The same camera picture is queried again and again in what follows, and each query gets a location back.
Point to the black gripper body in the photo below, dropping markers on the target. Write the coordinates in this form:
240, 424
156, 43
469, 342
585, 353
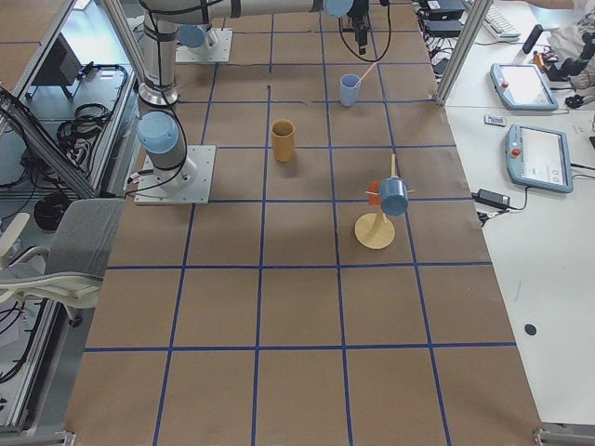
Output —
359, 13

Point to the light blue plastic cup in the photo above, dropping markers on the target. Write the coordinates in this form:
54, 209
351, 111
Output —
349, 87

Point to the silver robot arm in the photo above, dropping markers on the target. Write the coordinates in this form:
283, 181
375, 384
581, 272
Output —
189, 23
198, 38

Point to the orange hanging cup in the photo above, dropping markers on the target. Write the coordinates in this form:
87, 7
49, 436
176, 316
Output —
372, 193

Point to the dark blue hanging cup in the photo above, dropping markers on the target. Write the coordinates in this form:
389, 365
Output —
393, 196

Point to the wooden cup tree stand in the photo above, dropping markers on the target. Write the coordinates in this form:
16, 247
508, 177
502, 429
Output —
375, 230

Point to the white keyboard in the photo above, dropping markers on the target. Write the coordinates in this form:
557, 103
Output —
499, 26

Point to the bamboo cylinder holder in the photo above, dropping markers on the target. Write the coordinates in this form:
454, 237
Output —
283, 140

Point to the far blue teach pendant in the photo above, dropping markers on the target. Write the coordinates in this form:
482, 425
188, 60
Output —
521, 87

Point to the blue teach pendant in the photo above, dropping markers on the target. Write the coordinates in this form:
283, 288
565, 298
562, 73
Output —
521, 87
539, 158

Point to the small white remote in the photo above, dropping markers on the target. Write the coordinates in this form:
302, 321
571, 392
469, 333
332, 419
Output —
495, 120

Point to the black power adapter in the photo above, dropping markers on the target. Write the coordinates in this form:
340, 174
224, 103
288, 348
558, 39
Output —
492, 199

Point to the near blue teach pendant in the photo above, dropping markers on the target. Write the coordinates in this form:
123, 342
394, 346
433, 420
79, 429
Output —
539, 158

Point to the grey office chair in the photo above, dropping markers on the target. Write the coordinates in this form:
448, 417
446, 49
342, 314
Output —
72, 269

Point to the aluminium frame post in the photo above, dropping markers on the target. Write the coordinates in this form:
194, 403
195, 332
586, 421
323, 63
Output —
471, 27

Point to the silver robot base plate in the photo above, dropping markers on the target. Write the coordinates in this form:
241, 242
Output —
192, 185

